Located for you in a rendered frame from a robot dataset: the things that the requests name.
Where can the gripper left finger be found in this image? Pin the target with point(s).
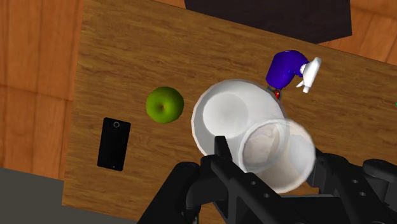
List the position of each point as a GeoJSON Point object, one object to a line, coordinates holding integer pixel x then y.
{"type": "Point", "coordinates": [192, 192]}

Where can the wooden table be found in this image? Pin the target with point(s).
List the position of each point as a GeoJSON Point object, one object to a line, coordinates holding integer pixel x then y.
{"type": "Point", "coordinates": [139, 46]}

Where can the translucent white cup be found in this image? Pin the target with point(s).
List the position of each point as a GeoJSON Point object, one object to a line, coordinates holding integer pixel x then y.
{"type": "Point", "coordinates": [288, 161]}

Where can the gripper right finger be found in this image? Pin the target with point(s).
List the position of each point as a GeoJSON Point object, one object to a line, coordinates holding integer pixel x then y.
{"type": "Point", "coordinates": [366, 192]}

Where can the white bowl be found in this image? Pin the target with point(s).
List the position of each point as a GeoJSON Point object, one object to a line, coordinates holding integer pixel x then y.
{"type": "Point", "coordinates": [223, 111]}

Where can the small red grey object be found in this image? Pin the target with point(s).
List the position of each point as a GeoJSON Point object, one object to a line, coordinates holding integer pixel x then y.
{"type": "Point", "coordinates": [277, 93]}

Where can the green apple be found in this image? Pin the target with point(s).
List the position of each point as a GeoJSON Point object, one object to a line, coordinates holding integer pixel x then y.
{"type": "Point", "coordinates": [164, 104]}

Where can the blue spray bottle white nozzle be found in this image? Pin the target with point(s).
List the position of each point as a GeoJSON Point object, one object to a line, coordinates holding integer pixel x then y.
{"type": "Point", "coordinates": [283, 69]}

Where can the black smartphone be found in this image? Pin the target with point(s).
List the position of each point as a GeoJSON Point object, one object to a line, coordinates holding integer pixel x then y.
{"type": "Point", "coordinates": [114, 144]}

